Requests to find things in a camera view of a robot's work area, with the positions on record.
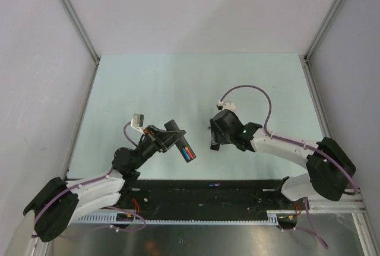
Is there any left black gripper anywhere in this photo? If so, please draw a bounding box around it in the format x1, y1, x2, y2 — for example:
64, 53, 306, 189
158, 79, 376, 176
132, 125, 185, 169

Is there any black battery compartment cover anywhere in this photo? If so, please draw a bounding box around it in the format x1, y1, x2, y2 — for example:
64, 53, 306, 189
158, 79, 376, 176
210, 138, 220, 151

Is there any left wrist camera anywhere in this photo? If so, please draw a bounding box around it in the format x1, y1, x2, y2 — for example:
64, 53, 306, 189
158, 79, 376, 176
131, 113, 144, 132

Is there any right aluminium frame post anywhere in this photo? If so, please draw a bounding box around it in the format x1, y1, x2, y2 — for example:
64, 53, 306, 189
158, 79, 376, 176
303, 0, 363, 64

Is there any left aluminium frame post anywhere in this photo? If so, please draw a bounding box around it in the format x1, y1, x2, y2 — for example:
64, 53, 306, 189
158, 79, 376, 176
44, 0, 100, 65

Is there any black remote control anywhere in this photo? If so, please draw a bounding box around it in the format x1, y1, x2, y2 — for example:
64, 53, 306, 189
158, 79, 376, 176
164, 119, 196, 163

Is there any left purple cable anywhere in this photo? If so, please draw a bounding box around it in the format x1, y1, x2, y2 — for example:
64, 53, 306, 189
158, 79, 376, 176
31, 121, 147, 239

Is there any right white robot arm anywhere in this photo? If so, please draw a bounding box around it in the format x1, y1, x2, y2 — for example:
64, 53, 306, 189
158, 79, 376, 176
210, 109, 356, 209

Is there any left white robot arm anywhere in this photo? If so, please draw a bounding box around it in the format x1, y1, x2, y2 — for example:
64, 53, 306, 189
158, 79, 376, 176
23, 120, 196, 242

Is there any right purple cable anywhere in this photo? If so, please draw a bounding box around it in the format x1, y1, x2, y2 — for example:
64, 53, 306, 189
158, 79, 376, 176
219, 85, 359, 250

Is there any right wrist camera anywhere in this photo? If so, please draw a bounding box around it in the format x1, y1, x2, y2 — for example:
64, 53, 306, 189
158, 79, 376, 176
217, 100, 236, 112

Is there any aluminium frame post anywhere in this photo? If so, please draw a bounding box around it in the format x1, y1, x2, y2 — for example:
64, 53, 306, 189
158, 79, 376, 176
44, 0, 100, 65
303, 0, 363, 64

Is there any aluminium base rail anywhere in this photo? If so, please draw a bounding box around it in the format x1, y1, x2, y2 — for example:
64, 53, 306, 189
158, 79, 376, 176
308, 194, 366, 214

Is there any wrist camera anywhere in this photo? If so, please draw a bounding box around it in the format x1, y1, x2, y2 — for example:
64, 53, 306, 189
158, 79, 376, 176
217, 100, 236, 112
131, 113, 144, 132

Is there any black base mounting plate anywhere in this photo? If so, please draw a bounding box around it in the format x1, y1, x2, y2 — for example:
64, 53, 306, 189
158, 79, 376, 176
109, 180, 306, 223

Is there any red orange AAA battery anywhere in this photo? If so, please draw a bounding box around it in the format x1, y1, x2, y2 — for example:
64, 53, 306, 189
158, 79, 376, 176
185, 147, 194, 160

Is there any purple cable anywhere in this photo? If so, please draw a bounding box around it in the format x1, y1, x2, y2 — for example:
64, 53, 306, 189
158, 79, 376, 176
219, 85, 359, 250
31, 121, 147, 239

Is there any white slotted cable duct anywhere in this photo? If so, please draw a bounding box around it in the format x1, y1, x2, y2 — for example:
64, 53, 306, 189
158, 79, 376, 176
74, 210, 297, 226

